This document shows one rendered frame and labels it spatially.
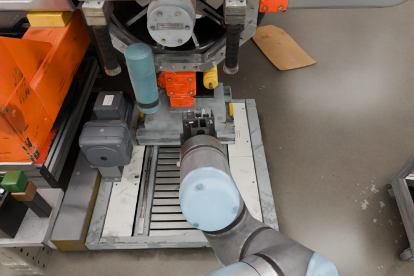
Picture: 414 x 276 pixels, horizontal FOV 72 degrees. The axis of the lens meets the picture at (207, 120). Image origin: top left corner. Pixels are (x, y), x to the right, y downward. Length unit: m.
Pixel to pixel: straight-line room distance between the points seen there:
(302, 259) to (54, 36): 1.11
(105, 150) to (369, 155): 1.34
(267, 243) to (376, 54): 2.20
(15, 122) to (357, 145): 1.58
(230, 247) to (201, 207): 0.09
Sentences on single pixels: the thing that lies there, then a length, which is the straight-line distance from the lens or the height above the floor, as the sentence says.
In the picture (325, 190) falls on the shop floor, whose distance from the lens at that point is 1.55.
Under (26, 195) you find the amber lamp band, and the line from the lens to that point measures 0.89.
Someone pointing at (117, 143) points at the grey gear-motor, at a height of 0.39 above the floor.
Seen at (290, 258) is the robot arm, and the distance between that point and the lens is 0.44.
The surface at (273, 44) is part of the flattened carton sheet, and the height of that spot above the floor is 0.01.
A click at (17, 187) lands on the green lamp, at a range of 0.85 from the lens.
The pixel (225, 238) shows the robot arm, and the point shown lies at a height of 0.80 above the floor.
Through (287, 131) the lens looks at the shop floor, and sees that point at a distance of 1.72.
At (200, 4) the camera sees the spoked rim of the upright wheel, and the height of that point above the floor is 0.80.
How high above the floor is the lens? 1.27
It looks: 48 degrees down
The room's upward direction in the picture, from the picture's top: straight up
